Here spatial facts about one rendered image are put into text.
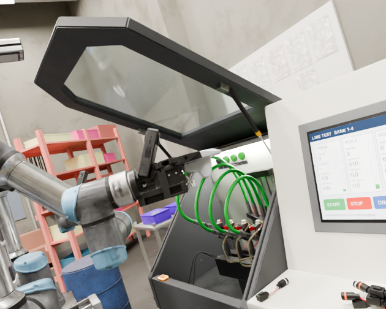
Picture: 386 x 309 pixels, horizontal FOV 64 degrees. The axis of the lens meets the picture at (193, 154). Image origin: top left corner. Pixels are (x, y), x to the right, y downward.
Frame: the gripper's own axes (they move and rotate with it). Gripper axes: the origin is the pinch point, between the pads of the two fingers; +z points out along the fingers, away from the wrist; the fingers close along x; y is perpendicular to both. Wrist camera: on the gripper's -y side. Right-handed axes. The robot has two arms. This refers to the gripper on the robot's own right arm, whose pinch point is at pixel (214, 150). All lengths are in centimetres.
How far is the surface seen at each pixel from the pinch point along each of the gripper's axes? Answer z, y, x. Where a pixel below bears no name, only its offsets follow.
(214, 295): -11, 45, -48
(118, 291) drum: -100, 72, -238
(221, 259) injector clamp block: -4, 38, -71
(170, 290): -29, 44, -73
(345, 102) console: 42.9, -3.9, -17.0
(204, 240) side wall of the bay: -8, 33, -105
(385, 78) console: 50, -5, -7
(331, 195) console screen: 32.5, 20.9, -24.2
